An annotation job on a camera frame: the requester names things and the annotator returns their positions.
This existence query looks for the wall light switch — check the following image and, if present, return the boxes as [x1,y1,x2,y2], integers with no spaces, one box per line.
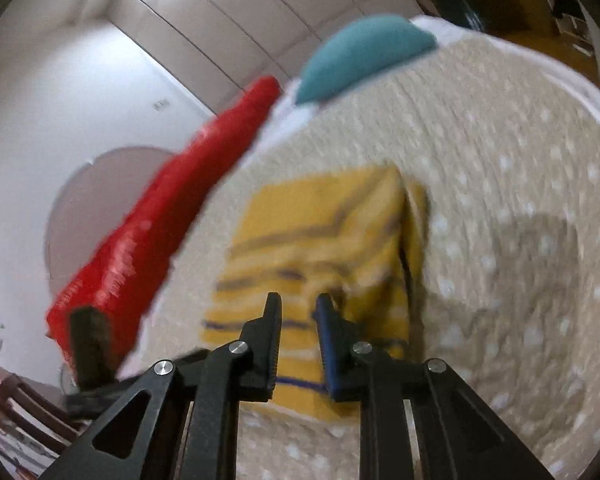
[154,99,170,112]

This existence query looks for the yellow striped knit sweater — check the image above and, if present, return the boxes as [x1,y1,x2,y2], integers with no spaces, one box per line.
[200,165,428,422]

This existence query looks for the teal pillow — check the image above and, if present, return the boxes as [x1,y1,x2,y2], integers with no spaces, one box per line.
[296,14,437,105]

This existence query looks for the red fluffy blanket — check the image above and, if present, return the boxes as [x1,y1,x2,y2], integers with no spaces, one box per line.
[46,76,282,370]

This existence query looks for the beige wardrobe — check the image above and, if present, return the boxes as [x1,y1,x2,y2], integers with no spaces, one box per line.
[78,0,432,114]

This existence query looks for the beige dotted bedspread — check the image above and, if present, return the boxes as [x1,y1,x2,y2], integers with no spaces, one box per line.
[129,37,600,479]

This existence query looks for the dark wooden chair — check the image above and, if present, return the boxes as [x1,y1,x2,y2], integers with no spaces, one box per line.
[0,374,86,460]

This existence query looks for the round grey headboard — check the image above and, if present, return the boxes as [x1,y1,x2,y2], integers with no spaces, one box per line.
[45,146,173,297]

